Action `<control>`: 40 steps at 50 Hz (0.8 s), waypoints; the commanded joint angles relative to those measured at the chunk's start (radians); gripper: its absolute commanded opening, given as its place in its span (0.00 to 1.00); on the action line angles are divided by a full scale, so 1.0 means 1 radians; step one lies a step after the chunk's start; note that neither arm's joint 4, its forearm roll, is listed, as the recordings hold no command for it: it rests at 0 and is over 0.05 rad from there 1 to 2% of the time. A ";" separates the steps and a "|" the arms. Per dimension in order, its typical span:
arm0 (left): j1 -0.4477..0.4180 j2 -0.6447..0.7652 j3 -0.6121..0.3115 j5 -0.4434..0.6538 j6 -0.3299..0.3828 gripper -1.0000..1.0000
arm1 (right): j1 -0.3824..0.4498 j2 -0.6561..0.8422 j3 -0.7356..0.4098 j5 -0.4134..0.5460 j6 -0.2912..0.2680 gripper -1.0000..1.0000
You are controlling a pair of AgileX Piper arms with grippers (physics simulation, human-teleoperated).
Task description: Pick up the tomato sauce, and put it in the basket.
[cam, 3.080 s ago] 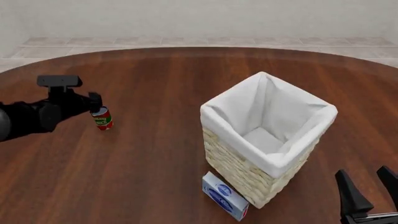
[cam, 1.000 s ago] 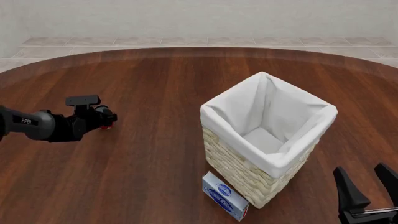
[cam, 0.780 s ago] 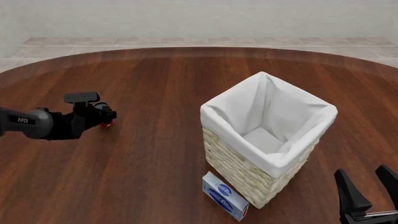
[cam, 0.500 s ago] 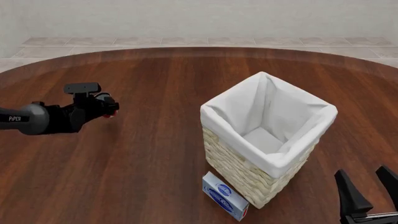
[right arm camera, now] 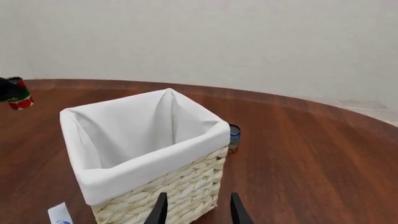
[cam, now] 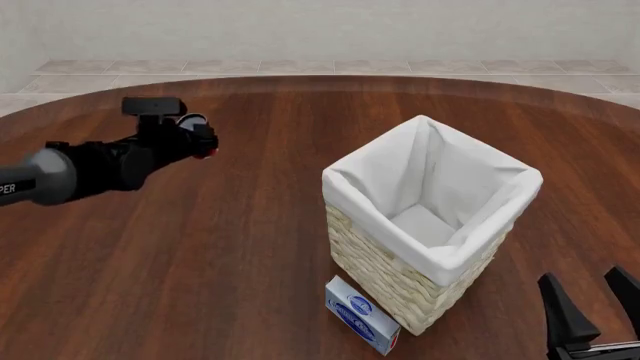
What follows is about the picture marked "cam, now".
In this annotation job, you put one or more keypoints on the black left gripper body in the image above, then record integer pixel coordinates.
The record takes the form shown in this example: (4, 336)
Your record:
(196, 141)

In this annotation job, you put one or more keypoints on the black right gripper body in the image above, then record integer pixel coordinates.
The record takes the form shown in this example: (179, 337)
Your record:
(600, 352)

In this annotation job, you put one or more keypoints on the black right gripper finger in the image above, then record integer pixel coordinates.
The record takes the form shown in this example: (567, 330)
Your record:
(562, 315)
(627, 288)

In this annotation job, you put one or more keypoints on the red and white tomato sauce tin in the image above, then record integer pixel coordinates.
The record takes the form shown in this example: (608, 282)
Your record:
(191, 120)

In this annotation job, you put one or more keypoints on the grey and black left robot arm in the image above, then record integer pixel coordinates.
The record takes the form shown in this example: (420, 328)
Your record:
(55, 176)

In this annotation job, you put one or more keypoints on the wicker basket with white liner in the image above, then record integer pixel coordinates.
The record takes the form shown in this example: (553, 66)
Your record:
(395, 270)

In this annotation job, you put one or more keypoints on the blue and white printed box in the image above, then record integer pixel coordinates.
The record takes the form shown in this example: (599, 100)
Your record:
(360, 313)

